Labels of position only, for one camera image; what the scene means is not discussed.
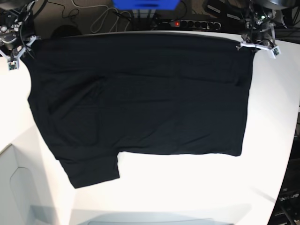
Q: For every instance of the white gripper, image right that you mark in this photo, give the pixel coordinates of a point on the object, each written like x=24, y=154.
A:
x=259, y=39

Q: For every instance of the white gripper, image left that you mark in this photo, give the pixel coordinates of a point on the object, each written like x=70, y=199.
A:
x=18, y=52

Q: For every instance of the black T-shirt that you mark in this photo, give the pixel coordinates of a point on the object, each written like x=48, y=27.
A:
x=94, y=97

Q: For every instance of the black power strip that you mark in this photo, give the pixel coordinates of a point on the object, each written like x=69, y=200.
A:
x=194, y=25

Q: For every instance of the blue box overhead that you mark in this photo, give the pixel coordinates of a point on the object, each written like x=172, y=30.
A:
x=146, y=4

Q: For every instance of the white side table panel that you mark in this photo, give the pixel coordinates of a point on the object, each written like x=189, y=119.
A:
x=32, y=191

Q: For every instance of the black equipment with white lettering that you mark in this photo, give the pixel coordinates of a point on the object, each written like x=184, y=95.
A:
x=287, y=208

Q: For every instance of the wrist camera, image right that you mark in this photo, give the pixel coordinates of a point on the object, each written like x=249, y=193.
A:
x=274, y=52

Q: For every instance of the wrist camera, image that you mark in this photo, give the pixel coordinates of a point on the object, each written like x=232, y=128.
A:
x=13, y=65
x=274, y=52

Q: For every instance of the wrist camera, image left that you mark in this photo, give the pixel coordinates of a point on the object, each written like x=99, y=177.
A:
x=13, y=65

